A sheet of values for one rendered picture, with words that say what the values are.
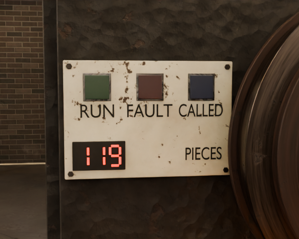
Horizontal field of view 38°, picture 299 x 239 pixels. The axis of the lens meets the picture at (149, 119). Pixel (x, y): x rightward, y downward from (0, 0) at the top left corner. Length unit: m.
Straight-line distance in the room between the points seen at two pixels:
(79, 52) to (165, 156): 0.21
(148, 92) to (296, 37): 0.23
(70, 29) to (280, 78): 0.32
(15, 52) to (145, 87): 6.10
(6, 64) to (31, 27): 0.65
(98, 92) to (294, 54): 0.28
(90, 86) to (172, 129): 0.14
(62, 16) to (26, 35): 6.04
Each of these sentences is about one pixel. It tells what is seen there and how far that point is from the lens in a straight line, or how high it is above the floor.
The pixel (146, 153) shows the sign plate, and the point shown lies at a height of 1.10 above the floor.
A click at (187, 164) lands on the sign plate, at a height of 1.08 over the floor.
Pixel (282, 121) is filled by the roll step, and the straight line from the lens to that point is 0.57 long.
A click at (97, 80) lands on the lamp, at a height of 1.21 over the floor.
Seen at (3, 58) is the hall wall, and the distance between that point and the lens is 6.76.
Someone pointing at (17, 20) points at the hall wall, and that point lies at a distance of 6.77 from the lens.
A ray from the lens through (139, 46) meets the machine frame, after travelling 0.69.
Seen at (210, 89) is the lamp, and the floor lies 1.20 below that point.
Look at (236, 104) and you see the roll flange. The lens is 0.63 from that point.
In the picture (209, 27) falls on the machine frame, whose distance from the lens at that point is 0.71.
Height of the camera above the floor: 1.21
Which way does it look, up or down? 5 degrees down
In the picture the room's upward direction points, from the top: straight up
